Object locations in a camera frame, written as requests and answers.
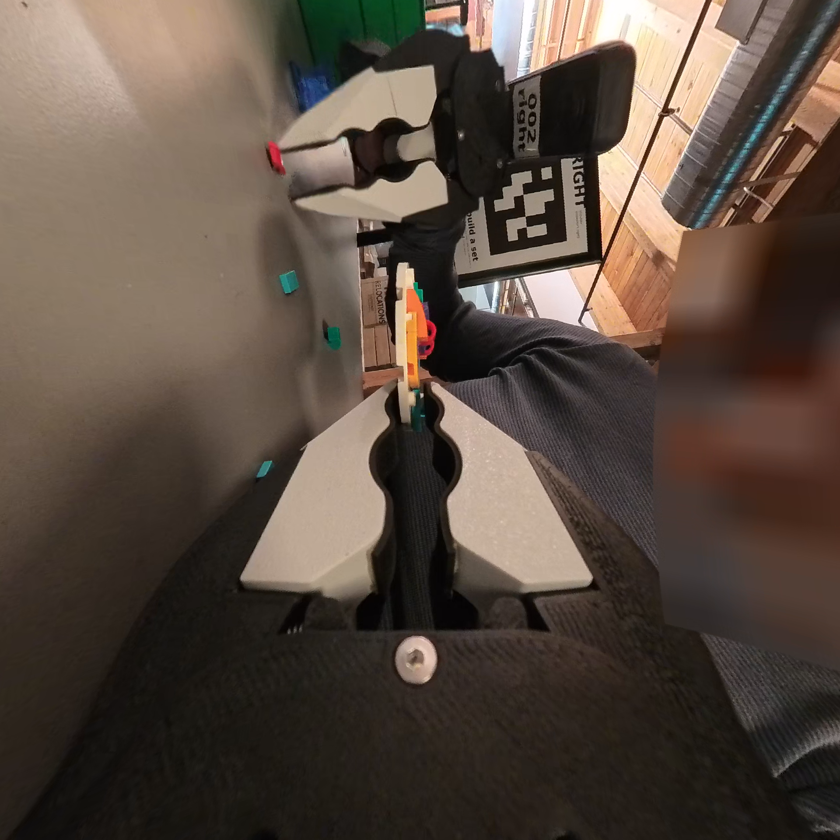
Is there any blue lego piece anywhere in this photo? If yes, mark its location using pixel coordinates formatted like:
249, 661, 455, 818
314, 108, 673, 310
289, 60, 339, 112

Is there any white lego model with coloured bricks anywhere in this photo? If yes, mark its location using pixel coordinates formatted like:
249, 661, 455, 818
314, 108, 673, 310
395, 262, 439, 434

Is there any brown cardboard box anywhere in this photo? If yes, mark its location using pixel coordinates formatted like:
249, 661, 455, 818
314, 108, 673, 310
360, 276, 389, 329

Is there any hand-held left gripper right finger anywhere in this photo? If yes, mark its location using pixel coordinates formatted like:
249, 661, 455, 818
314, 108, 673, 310
420, 381, 595, 629

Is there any black framed marker sign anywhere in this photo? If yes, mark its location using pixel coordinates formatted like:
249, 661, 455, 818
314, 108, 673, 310
454, 154, 603, 290

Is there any stack of green storage bins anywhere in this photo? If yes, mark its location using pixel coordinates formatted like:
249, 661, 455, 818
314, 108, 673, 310
297, 0, 427, 67

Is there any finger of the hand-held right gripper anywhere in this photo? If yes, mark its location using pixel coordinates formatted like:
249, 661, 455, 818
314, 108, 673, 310
287, 128, 452, 223
277, 64, 439, 151

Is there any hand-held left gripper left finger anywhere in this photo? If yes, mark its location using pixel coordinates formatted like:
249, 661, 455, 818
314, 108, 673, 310
239, 382, 403, 631

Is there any silver ventilation duct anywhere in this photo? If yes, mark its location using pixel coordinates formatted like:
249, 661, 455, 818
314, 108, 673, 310
659, 0, 840, 231

